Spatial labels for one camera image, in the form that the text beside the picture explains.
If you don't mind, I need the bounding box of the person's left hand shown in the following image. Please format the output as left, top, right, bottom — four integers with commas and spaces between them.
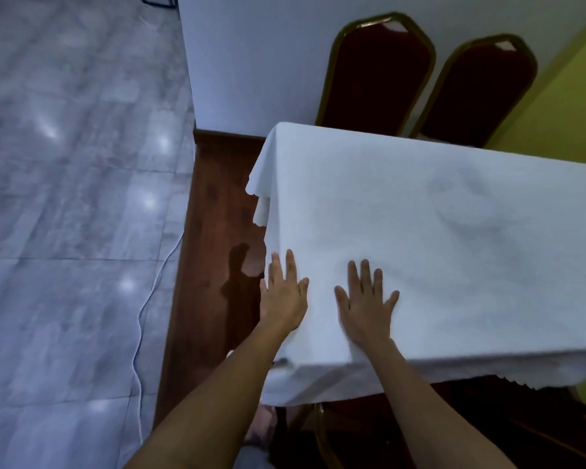
259, 249, 310, 334

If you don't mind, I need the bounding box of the person's right hand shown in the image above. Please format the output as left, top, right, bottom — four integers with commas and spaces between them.
334, 259, 400, 350

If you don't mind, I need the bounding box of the white tablecloth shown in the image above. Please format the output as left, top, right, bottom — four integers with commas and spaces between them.
245, 122, 586, 408

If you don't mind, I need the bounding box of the person's left forearm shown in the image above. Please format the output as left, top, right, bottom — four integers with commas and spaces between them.
123, 321, 296, 469

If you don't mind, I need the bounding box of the person's right forearm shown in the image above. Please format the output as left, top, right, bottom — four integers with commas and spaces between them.
354, 337, 518, 469

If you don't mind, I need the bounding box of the white cable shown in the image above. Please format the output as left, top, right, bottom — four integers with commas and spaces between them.
131, 229, 186, 445

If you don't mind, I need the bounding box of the red chair with gold frame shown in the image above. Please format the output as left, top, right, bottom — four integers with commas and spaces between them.
410, 34, 539, 148
315, 12, 437, 137
273, 375, 586, 469

